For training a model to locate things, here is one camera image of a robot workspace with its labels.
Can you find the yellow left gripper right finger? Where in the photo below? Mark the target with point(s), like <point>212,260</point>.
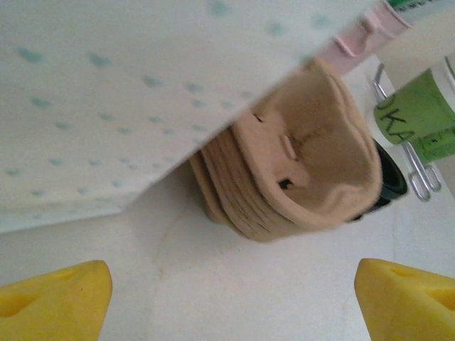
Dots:
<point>409,305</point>

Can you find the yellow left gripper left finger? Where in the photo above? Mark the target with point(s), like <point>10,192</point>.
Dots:
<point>53,305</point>

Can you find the white paper gift bag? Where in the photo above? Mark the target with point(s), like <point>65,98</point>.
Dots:
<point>106,106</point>

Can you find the green cylindrical tube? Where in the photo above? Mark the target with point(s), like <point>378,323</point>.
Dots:
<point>439,147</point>

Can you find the stack of pulp cup carriers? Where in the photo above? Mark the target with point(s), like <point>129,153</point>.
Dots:
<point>313,149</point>

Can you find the stack of green paper cups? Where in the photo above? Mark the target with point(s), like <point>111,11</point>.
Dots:
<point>416,103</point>

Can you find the pink straw holder cup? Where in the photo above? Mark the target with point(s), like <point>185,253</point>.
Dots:
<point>359,39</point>

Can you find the green wrapped straw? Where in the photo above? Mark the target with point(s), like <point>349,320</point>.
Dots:
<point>423,10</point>

